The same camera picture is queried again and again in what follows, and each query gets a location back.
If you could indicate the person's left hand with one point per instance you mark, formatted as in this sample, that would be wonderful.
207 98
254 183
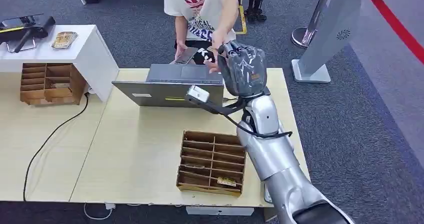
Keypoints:
217 42

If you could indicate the yellow frame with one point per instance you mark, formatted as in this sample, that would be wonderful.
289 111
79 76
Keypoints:
243 20

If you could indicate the white box under desk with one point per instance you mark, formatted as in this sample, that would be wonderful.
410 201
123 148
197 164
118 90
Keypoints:
218 211

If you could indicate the white side desk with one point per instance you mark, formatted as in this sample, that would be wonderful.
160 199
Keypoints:
89 50

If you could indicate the yellow printed card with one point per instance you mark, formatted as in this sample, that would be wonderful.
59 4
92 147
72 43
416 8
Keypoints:
226 181

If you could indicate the black device with stand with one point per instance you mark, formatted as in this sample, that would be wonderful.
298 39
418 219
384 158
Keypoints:
28 27

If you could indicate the stack of cards in tray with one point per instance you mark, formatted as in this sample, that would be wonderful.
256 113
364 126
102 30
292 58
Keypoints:
64 39

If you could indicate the wooden organizer box with compartments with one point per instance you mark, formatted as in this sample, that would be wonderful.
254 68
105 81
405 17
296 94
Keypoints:
53 83

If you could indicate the grey laptop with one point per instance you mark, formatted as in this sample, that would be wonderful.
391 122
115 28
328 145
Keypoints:
165 91

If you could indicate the wooden card box with dividers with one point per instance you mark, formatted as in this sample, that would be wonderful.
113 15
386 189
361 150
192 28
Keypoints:
207 164

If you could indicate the round metal stanchion base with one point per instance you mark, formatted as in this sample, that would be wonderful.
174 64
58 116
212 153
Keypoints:
298 37

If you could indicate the flat black object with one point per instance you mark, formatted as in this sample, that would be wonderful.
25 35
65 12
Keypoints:
267 91

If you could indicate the black robot legs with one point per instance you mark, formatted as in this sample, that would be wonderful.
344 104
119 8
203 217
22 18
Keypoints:
255 2

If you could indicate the grey kiosk stand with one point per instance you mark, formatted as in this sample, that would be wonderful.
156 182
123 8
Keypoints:
334 27

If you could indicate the dark smartphone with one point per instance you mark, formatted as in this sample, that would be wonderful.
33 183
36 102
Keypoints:
187 55

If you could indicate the person's right hand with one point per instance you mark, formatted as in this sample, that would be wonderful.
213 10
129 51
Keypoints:
180 47

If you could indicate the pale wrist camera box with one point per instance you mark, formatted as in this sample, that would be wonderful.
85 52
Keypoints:
198 94

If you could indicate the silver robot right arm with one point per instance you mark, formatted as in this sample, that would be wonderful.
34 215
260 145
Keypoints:
271 156

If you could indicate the person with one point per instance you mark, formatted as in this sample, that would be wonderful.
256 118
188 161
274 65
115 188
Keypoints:
198 0

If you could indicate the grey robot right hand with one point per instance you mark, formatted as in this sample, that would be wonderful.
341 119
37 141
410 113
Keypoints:
243 70

